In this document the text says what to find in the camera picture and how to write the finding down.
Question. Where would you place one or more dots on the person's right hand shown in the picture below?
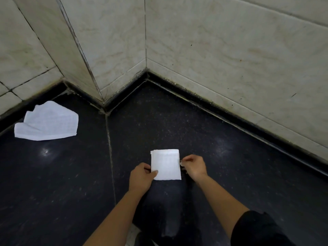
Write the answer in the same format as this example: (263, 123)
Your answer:
(196, 167)

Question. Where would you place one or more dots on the person's left hand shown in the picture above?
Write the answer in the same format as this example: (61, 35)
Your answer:
(139, 180)

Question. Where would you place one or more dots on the white terry cloth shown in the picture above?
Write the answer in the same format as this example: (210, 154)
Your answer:
(165, 165)

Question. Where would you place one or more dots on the group of white cloths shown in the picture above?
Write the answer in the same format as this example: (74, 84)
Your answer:
(48, 122)

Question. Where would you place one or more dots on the person's left forearm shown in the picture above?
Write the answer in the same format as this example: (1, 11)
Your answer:
(115, 220)

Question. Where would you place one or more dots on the person's right forearm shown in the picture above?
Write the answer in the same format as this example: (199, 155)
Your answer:
(223, 204)

